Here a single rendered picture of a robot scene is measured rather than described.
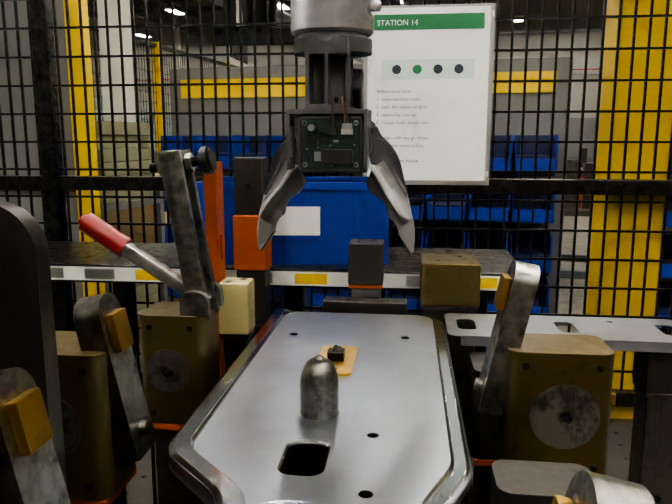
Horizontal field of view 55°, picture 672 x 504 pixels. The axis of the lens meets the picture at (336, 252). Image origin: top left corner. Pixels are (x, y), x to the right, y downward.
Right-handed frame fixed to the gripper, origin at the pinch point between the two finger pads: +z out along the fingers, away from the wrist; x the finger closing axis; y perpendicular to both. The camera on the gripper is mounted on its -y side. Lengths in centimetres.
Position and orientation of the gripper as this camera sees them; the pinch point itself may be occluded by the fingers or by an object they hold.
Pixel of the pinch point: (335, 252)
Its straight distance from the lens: 64.3
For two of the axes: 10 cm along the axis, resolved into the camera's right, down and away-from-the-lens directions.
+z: 0.0, 9.8, 1.9
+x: 9.9, 0.2, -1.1
